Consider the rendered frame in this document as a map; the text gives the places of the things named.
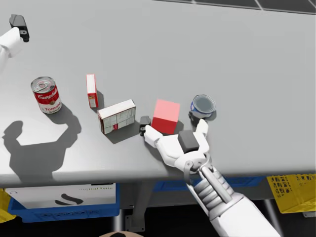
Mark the red and white carton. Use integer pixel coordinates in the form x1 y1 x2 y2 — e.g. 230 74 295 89
97 99 137 135

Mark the red and white can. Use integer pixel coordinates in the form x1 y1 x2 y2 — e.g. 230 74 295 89
30 76 62 115

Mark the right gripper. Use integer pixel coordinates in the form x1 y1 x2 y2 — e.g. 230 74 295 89
139 111 210 170

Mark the blue box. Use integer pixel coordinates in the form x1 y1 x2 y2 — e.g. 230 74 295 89
7 182 121 223

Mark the red cube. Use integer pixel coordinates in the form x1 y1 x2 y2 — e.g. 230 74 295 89
151 99 180 135

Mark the yellow box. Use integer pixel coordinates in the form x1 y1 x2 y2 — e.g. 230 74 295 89
266 174 316 214

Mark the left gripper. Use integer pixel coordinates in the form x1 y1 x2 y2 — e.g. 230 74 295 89
0 14 31 75

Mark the small red carton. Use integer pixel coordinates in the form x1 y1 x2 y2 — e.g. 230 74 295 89
85 73 99 109

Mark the blue flat can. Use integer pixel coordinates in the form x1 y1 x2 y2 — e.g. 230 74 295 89
190 94 217 119

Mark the white box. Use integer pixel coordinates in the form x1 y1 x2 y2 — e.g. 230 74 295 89
4 184 117 210

